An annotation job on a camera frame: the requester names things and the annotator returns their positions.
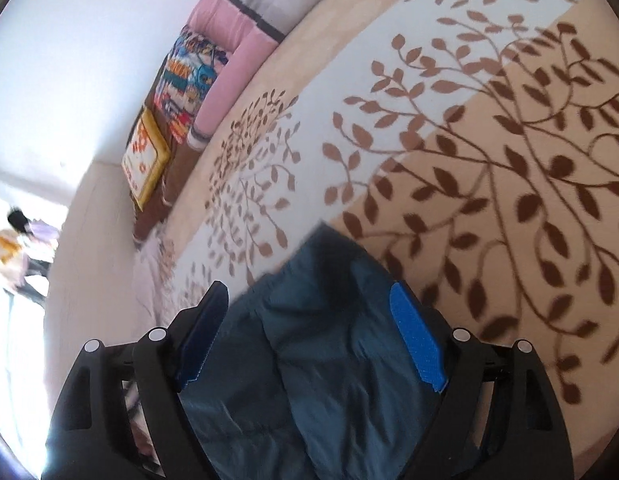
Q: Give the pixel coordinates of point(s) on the white bed headboard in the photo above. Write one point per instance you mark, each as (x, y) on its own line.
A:
(89, 260)

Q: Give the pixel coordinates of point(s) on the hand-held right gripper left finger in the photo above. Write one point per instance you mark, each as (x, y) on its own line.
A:
(202, 335)

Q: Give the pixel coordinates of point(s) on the blurry yellow white object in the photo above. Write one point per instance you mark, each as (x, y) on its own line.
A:
(9, 255)

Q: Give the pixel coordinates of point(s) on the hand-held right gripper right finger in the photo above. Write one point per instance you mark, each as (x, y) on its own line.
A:
(414, 335)

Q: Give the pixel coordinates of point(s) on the brown striped pillow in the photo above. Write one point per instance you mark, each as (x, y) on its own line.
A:
(167, 190)

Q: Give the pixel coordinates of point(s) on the yellow bordered floral cushion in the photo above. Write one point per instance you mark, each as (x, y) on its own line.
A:
(142, 155)

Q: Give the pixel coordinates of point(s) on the pale pink cloth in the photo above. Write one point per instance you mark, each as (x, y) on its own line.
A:
(149, 270)

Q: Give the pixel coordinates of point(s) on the dark teal quilted jacket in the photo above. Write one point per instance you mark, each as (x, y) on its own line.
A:
(314, 360)

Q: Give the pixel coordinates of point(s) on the pink striped folded quilt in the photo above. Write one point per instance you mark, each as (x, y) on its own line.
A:
(214, 20)

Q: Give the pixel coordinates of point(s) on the colourful printed pillow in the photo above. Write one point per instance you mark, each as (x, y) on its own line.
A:
(189, 80)

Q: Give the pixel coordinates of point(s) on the leaf print bed sheet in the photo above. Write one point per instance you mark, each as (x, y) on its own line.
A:
(439, 110)

